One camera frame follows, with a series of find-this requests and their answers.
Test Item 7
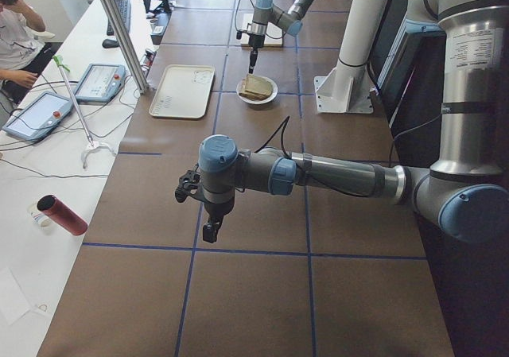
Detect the white paper cup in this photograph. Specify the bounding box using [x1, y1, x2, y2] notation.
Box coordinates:
[27, 203, 53, 235]

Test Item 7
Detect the brown bread slice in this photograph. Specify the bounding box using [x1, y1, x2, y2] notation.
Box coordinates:
[239, 74, 274, 100]

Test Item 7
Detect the teach pendant far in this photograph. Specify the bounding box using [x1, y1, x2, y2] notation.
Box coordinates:
[74, 64, 126, 106]

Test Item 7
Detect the red cylinder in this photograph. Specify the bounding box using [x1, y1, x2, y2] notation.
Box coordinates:
[37, 195, 88, 236]

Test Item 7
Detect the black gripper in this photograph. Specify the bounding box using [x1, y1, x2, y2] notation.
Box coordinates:
[248, 34, 264, 74]
[202, 198, 235, 243]

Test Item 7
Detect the teach pendant near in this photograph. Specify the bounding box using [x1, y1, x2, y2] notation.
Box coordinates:
[2, 91, 73, 141]

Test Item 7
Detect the cream bear serving tray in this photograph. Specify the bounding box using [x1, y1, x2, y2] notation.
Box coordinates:
[149, 64, 215, 119]

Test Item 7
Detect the seated person white shirt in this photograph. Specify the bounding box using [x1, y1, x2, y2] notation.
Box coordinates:
[1, 0, 53, 104]

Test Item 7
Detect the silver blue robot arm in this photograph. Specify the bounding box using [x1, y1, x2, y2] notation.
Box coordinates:
[235, 0, 314, 74]
[194, 0, 508, 243]

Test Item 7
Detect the black computer mouse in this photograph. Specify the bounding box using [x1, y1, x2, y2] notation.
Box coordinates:
[102, 39, 119, 49]

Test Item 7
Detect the aluminium frame post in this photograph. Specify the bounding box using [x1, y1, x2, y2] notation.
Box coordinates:
[100, 0, 149, 95]

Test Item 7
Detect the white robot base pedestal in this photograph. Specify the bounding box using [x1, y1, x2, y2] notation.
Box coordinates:
[314, 0, 388, 114]

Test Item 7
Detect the metal rod with claw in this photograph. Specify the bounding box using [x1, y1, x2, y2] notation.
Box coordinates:
[52, 55, 116, 169]

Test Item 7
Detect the white round plate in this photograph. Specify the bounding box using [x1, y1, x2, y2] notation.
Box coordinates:
[235, 76, 278, 105]

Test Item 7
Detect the white paper sheet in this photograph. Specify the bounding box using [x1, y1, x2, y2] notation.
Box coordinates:
[0, 268, 31, 325]

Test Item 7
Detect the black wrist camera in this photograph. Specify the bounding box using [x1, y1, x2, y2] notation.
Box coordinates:
[174, 164, 205, 203]

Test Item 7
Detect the black keyboard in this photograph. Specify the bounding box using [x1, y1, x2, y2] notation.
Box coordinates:
[106, 0, 131, 36]

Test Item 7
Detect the teach pendant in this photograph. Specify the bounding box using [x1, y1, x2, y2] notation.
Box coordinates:
[2, 91, 73, 141]
[74, 64, 126, 106]

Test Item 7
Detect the wooden cutting board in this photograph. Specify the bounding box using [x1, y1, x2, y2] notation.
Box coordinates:
[240, 13, 283, 48]

